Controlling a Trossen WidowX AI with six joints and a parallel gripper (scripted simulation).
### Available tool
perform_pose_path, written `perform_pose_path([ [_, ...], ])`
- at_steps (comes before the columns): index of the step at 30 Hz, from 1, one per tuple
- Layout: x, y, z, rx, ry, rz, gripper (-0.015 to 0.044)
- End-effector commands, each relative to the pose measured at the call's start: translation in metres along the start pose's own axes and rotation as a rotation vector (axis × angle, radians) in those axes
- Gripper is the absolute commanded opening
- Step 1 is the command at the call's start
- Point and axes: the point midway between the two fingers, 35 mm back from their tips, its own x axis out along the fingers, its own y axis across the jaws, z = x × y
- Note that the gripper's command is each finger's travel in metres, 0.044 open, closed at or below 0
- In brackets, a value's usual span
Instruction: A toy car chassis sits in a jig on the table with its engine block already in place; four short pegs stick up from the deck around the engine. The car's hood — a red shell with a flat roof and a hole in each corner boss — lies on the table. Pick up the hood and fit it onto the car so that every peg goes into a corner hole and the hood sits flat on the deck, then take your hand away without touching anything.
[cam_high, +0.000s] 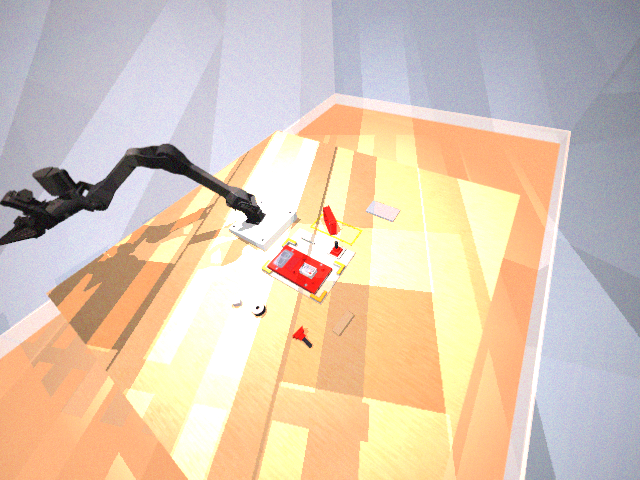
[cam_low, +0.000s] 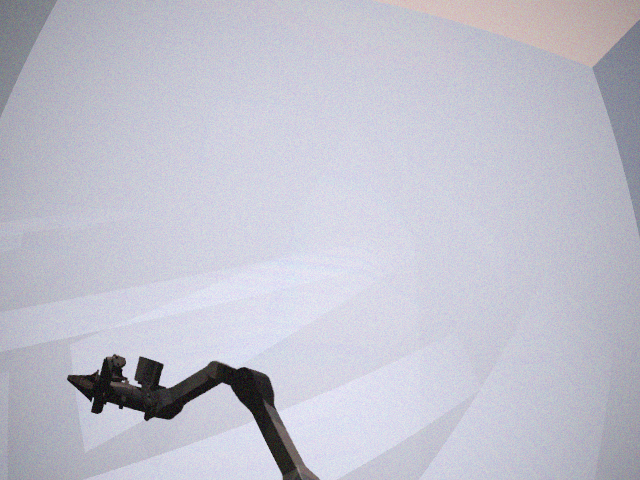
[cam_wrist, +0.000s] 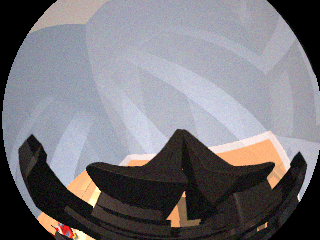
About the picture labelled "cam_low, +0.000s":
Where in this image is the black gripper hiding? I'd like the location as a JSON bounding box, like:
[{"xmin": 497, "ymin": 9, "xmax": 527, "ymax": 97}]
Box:
[{"xmin": 67, "ymin": 359, "xmax": 133, "ymax": 414}]

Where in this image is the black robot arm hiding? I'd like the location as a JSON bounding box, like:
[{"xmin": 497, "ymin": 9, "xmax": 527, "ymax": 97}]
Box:
[{"xmin": 128, "ymin": 356, "xmax": 320, "ymax": 480}]

